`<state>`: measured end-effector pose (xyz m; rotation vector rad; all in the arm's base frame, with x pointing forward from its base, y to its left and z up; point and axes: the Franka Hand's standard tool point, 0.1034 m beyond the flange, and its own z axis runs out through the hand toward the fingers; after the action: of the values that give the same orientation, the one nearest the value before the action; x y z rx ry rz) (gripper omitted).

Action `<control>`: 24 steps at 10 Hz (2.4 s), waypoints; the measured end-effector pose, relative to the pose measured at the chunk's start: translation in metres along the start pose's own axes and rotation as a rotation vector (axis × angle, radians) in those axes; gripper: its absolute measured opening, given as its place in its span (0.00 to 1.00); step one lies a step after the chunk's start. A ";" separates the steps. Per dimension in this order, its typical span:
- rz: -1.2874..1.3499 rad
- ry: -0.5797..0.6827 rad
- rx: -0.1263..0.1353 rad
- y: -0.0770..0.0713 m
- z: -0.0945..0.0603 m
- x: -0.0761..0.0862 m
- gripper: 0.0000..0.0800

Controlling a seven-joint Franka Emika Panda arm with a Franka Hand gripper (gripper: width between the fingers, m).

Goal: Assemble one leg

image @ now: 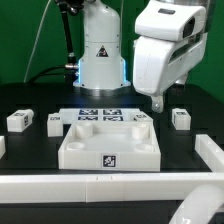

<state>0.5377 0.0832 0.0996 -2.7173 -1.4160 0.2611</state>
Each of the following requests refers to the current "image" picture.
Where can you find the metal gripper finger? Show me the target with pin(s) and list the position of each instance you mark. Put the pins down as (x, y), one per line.
(157, 104)

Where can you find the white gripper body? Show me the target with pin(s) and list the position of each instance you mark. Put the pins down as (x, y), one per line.
(171, 42)

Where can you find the white square tabletop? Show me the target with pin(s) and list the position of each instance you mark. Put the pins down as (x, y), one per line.
(109, 145)

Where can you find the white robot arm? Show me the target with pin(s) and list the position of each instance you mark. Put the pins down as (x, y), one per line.
(101, 68)

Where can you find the white curved foreground object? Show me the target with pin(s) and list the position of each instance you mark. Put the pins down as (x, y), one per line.
(199, 206)

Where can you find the white left fence block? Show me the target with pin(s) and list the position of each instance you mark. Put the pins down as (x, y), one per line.
(2, 146)

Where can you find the white right fence wall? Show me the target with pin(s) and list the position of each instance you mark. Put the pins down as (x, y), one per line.
(210, 152)

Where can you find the white fence wall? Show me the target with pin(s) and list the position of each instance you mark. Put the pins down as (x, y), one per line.
(210, 152)
(102, 187)

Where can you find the white marker base plate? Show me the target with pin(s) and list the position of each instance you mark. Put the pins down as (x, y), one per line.
(69, 115)

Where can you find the white front fence wall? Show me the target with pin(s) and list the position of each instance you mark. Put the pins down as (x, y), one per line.
(102, 187)

